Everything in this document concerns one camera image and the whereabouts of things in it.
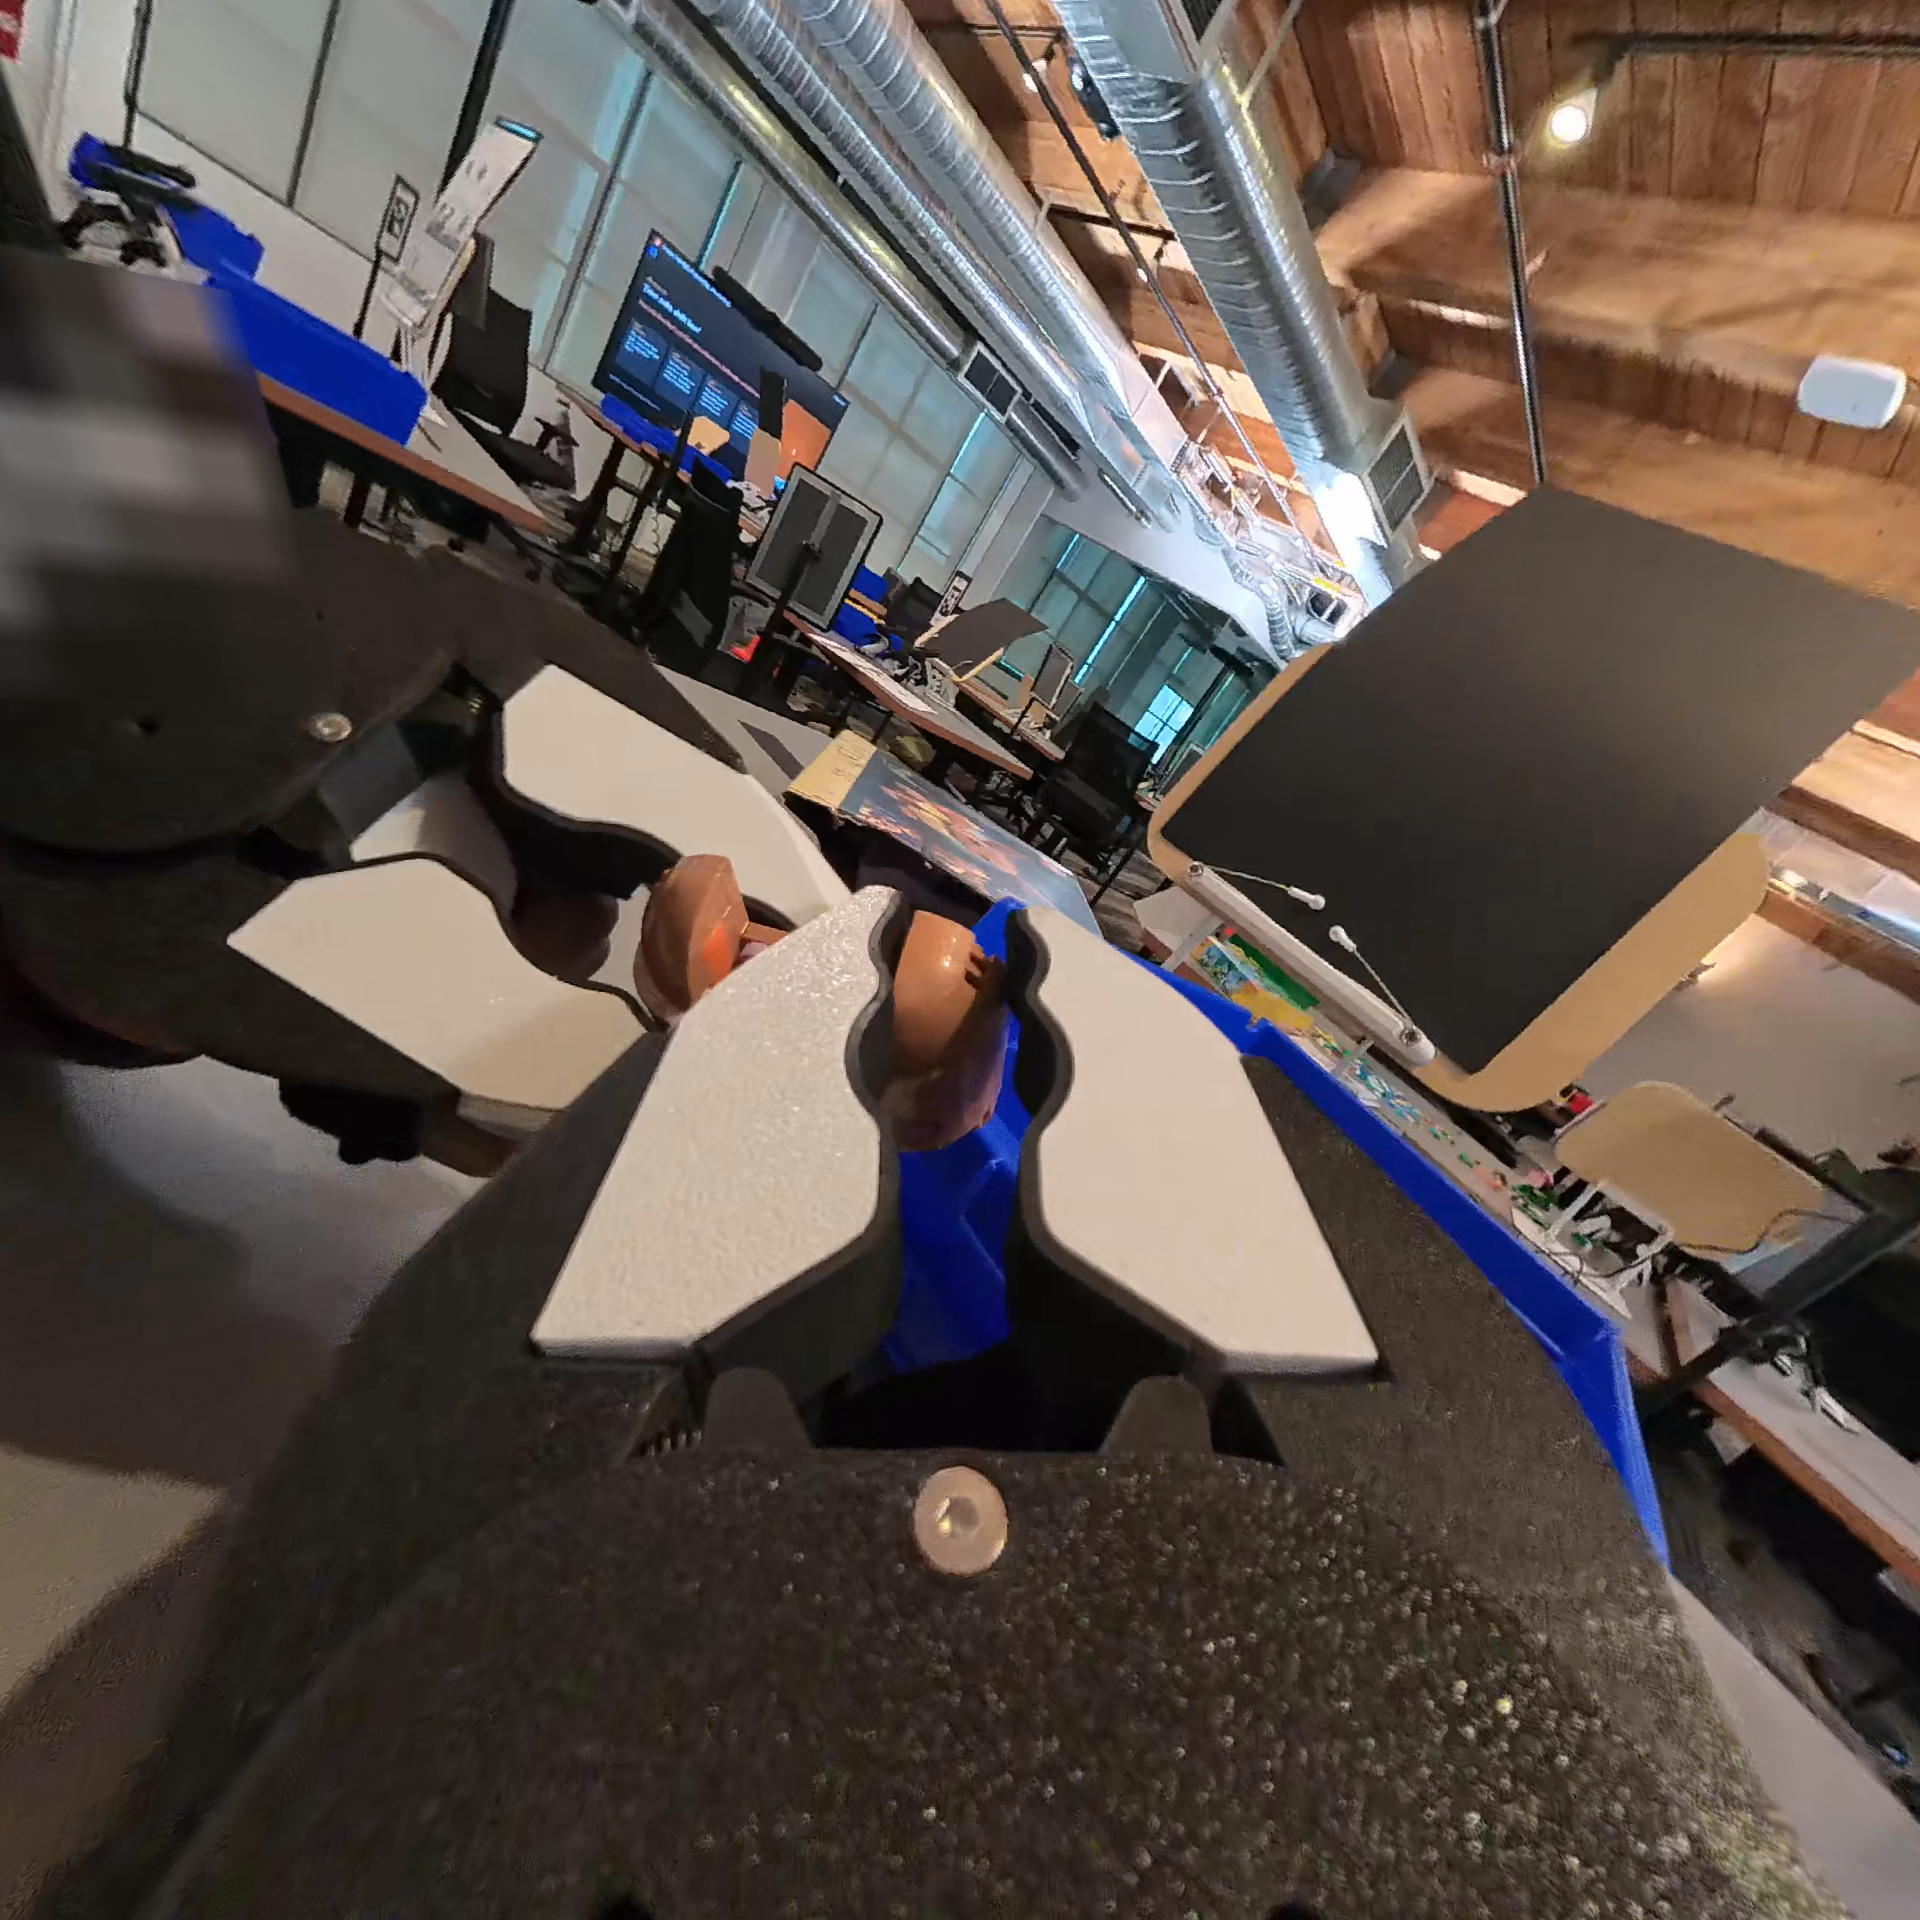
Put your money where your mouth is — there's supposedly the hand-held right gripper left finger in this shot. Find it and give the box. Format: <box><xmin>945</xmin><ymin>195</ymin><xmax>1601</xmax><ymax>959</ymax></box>
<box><xmin>532</xmin><ymin>885</ymin><xmax>910</xmax><ymax>1361</ymax></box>

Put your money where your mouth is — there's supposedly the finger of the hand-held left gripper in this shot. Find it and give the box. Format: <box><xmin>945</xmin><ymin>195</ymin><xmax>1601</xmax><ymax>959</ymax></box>
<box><xmin>224</xmin><ymin>853</ymin><xmax>665</xmax><ymax>1121</ymax></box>
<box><xmin>486</xmin><ymin>663</ymin><xmax>857</xmax><ymax>922</ymax></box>

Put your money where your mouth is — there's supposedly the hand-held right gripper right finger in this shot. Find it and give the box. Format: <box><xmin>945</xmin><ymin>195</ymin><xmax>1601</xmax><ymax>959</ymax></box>
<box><xmin>1012</xmin><ymin>903</ymin><xmax>1384</xmax><ymax>1374</ymax></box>

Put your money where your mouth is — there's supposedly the brown brick-built toy animal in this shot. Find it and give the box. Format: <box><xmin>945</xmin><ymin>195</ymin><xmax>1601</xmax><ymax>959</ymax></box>
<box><xmin>633</xmin><ymin>853</ymin><xmax>1011</xmax><ymax>1154</ymax></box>

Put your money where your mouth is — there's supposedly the blue plastic bin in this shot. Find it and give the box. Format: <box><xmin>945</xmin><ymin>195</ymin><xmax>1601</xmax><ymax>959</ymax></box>
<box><xmin>884</xmin><ymin>897</ymin><xmax>1672</xmax><ymax>1569</ymax></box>

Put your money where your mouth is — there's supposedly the black framed grey screen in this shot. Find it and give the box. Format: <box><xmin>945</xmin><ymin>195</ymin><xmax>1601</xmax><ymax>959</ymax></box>
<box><xmin>746</xmin><ymin>463</ymin><xmax>884</xmax><ymax>633</ymax></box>

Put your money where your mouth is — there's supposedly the cardboard box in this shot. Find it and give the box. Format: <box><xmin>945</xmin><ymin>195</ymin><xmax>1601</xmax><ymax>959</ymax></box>
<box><xmin>787</xmin><ymin>730</ymin><xmax>1104</xmax><ymax>922</ymax></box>

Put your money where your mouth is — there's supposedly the small wooden divider panel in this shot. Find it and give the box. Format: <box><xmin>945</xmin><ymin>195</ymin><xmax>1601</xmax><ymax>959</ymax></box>
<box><xmin>1552</xmin><ymin>1078</ymin><xmax>1825</xmax><ymax>1255</ymax></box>

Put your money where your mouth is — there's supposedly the black wood-edged divider panel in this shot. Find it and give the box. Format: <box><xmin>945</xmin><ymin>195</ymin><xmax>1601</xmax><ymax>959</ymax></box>
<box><xmin>1148</xmin><ymin>484</ymin><xmax>1920</xmax><ymax>1116</ymax></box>

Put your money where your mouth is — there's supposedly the white ceiling access point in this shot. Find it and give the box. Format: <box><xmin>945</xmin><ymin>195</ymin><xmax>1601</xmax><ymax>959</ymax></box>
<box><xmin>1796</xmin><ymin>354</ymin><xmax>1912</xmax><ymax>431</ymax></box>

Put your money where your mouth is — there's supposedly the white metal frame rail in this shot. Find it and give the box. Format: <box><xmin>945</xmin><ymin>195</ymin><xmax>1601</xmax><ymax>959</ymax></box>
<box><xmin>1184</xmin><ymin>858</ymin><xmax>1441</xmax><ymax>1070</ymax></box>

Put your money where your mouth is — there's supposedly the large dark wall screen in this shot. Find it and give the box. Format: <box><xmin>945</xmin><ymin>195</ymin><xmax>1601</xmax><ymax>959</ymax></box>
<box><xmin>592</xmin><ymin>229</ymin><xmax>853</xmax><ymax>483</ymax></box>

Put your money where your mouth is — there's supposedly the silver ventilation duct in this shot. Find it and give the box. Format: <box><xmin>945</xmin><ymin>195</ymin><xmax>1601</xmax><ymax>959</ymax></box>
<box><xmin>675</xmin><ymin>0</ymin><xmax>1202</xmax><ymax>513</ymax></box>
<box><xmin>1049</xmin><ymin>0</ymin><xmax>1434</xmax><ymax>542</ymax></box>

